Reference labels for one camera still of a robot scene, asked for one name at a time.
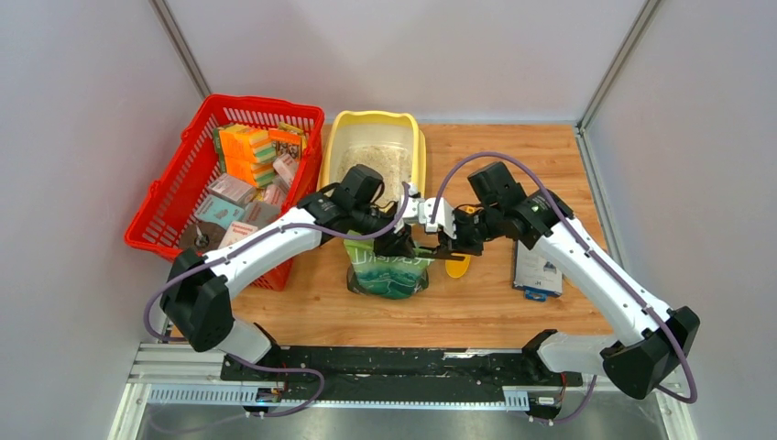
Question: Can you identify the pink sponge box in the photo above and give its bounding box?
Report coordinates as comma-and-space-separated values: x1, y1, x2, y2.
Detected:
218, 221, 259, 249

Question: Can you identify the yellow litter box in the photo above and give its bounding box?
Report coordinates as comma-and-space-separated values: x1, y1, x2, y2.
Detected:
318, 111, 427, 206

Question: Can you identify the yellow litter scoop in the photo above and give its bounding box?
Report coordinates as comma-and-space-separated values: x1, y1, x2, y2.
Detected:
445, 204, 476, 279

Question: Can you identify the orange sponge pack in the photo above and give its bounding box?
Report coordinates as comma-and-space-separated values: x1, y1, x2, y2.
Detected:
213, 124, 277, 188

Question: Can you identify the orange patterned snack box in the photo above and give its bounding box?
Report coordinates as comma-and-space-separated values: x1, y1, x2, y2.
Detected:
268, 122, 308, 162

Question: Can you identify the black bag sealing clip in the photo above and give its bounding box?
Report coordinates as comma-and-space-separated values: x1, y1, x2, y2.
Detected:
415, 246, 467, 261

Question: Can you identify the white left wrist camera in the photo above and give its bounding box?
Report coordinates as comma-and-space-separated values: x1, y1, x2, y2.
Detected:
399, 182, 425, 225

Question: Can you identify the blue razor package box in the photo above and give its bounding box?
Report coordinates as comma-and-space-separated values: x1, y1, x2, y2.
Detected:
511, 241, 563, 302

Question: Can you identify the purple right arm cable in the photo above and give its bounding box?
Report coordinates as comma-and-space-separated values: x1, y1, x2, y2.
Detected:
429, 151, 699, 425

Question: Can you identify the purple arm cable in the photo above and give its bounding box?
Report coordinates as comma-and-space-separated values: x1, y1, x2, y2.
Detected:
429, 151, 699, 425
142, 181, 414, 419

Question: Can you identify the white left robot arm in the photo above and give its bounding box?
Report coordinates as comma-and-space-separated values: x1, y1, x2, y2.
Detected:
155, 165, 421, 380

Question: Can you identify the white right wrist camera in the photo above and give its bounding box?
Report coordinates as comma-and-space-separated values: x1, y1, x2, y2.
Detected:
419, 197, 456, 239

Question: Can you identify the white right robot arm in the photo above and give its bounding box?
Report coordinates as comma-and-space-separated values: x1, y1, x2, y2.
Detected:
424, 154, 700, 403

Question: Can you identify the red plastic basket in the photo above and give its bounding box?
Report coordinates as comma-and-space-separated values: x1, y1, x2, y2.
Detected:
124, 94, 325, 261

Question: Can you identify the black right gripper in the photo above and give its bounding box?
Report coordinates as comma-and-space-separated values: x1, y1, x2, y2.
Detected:
436, 204, 502, 258

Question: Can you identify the pink teal small box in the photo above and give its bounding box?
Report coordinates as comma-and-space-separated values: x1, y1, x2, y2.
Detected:
193, 173, 257, 229

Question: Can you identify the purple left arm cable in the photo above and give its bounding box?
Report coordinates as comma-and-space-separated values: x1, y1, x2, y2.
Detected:
142, 181, 414, 419

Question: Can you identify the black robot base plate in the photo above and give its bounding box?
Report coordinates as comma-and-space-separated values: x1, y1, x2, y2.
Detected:
220, 346, 583, 403

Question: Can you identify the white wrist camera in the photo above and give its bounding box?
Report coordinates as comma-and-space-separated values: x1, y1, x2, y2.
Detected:
399, 182, 425, 225
419, 197, 456, 239

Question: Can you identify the green cat litter bag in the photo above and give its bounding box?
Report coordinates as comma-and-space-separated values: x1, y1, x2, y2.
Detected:
344, 240, 432, 300

